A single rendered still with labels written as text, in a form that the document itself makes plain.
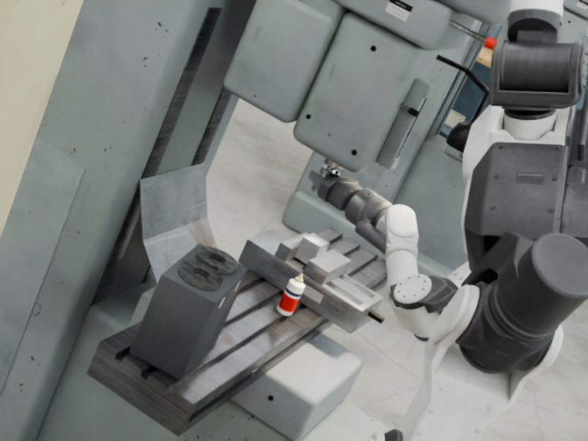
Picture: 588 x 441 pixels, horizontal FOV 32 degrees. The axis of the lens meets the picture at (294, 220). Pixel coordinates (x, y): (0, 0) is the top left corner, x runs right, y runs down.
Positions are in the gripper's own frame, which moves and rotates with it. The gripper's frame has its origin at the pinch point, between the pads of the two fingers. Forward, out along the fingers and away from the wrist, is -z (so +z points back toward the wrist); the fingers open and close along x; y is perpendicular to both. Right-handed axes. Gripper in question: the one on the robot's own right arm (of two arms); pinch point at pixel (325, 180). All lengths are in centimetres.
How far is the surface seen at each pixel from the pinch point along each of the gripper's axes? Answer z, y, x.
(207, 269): 13.0, 13.6, 43.4
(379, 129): 11.0, -19.0, 5.7
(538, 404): -13, 123, -256
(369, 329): -83, 123, -203
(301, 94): -6.1, -18.1, 13.8
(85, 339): -28, 62, 26
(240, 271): 12.9, 14.9, 33.2
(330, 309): 9.4, 30.8, -11.3
